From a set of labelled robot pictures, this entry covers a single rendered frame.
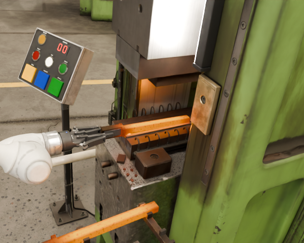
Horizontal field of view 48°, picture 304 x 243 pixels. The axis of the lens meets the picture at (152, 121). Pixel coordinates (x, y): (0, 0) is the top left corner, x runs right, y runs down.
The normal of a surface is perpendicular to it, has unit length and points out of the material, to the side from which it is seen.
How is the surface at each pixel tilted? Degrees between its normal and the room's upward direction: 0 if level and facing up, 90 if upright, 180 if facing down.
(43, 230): 0
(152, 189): 90
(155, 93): 90
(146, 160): 0
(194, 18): 90
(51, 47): 60
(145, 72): 90
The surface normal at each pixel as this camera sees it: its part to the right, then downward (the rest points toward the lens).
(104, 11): 0.16, 0.55
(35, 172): 0.58, 0.27
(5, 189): 0.11, -0.84
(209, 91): -0.88, 0.17
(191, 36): 0.46, 0.52
